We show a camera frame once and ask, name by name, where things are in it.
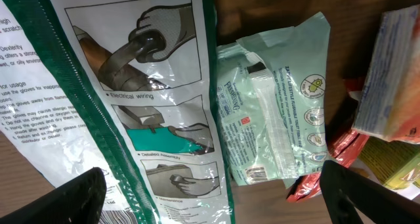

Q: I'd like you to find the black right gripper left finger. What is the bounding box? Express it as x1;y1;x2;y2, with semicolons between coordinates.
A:
1;167;107;224

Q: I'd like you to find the orange Kleenex tissue pack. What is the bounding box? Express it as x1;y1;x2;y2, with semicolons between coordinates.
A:
353;5;419;144

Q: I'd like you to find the light blue wipes pack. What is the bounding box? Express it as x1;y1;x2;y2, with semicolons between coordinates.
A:
216;13;331;186

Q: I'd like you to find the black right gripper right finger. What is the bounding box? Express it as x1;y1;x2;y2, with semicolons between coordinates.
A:
320;160;419;224

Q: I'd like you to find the green yellow juice carton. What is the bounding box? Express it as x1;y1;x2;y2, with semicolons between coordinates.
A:
358;137;419;190

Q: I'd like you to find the green 3M gloves package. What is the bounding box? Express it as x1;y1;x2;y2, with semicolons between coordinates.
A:
1;0;235;224

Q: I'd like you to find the red snack bar wrapper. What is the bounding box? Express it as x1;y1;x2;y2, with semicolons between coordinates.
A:
285;78;371;204

